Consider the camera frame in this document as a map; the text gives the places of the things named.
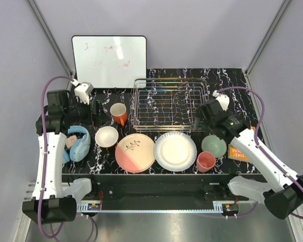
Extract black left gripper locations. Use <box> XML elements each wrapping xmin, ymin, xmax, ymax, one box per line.
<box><xmin>65</xmin><ymin>94</ymin><xmax>110</xmax><ymax>127</ymax></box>

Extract green ceramic bowl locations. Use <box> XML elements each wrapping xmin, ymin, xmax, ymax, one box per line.
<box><xmin>201</xmin><ymin>135</ymin><xmax>227</xmax><ymax>158</ymax></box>

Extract white bowl orange outside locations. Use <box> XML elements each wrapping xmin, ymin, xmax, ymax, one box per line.
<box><xmin>95</xmin><ymin>126</ymin><xmax>119</xmax><ymax>148</ymax></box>

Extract white scalloped plate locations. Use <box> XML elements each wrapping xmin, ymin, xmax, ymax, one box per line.
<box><xmin>154</xmin><ymin>132</ymin><xmax>197</xmax><ymax>172</ymax></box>

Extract pink plastic cup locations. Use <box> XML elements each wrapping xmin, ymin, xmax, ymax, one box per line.
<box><xmin>196</xmin><ymin>151</ymin><xmax>216</xmax><ymax>172</ymax></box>

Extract metal wire dish rack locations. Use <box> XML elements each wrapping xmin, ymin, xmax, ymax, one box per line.
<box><xmin>130</xmin><ymin>78</ymin><xmax>209</xmax><ymax>132</ymax></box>

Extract pink cream leaf plate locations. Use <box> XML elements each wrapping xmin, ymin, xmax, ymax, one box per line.
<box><xmin>115</xmin><ymin>133</ymin><xmax>155</xmax><ymax>173</ymax></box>

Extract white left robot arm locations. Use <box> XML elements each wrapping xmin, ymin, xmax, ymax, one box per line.
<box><xmin>22</xmin><ymin>90</ymin><xmax>99</xmax><ymax>224</ymax></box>

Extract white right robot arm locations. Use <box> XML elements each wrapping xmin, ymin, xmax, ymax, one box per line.
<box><xmin>194</xmin><ymin>99</ymin><xmax>303</xmax><ymax>219</ymax></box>

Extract orange ceramic mug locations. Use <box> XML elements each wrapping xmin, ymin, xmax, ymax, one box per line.
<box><xmin>110</xmin><ymin>103</ymin><xmax>128</xmax><ymax>126</ymax></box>

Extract small beige toy cube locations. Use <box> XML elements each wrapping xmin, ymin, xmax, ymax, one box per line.
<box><xmin>66</xmin><ymin>135</ymin><xmax>77</xmax><ymax>149</ymax></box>

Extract light blue headphones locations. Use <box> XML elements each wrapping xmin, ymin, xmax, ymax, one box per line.
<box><xmin>62</xmin><ymin>126</ymin><xmax>91</xmax><ymax>164</ymax></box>

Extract black marble pattern mat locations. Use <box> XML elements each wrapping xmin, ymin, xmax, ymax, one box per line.
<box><xmin>62</xmin><ymin>68</ymin><xmax>259</xmax><ymax>175</ymax></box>

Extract white dry-erase board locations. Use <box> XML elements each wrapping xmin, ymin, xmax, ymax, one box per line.
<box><xmin>72</xmin><ymin>35</ymin><xmax>147</xmax><ymax>89</ymax></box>

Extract orange children's book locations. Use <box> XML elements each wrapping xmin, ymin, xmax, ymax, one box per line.
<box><xmin>227</xmin><ymin>126</ymin><xmax>257</xmax><ymax>162</ymax></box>

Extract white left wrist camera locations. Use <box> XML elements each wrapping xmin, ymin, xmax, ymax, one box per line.
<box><xmin>72</xmin><ymin>79</ymin><xmax>93</xmax><ymax>105</ymax></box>

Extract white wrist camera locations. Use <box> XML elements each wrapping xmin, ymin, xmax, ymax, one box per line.
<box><xmin>72</xmin><ymin>79</ymin><xmax>93</xmax><ymax>105</ymax></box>
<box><xmin>213</xmin><ymin>90</ymin><xmax>230</xmax><ymax>111</ymax></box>

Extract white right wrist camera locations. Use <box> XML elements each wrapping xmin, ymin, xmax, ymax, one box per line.
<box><xmin>213</xmin><ymin>90</ymin><xmax>230</xmax><ymax>111</ymax></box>

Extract left aluminium frame post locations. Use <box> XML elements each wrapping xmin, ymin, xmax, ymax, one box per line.
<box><xmin>26</xmin><ymin>0</ymin><xmax>74</xmax><ymax>77</ymax></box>

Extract aluminium frame post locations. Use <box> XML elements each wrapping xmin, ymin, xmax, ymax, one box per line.
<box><xmin>26</xmin><ymin>0</ymin><xmax>74</xmax><ymax>77</ymax></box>
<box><xmin>244</xmin><ymin>0</ymin><xmax>292</xmax><ymax>75</ymax></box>

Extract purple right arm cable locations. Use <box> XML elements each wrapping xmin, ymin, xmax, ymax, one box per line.
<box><xmin>216</xmin><ymin>86</ymin><xmax>303</xmax><ymax>219</ymax></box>

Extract right aluminium frame post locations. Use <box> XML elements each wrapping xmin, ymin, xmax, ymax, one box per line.
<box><xmin>244</xmin><ymin>0</ymin><xmax>292</xmax><ymax>75</ymax></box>

